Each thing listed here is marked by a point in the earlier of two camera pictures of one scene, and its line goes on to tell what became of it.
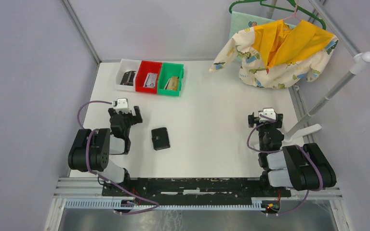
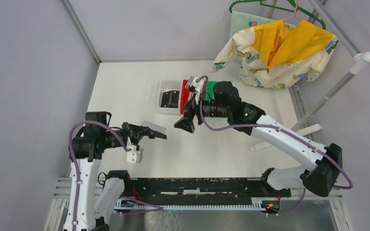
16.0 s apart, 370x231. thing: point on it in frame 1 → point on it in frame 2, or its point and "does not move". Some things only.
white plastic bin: [126, 65] → [164, 85]
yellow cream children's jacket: [275, 55] does not move
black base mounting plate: [197, 191] does not move
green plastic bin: [167, 70] → [210, 90]
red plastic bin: [146, 67] → [185, 94]
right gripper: [252, 120] → [186, 122]
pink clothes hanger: [295, 13] does not move
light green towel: [239, 21] does not move
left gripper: [135, 119] → [134, 132]
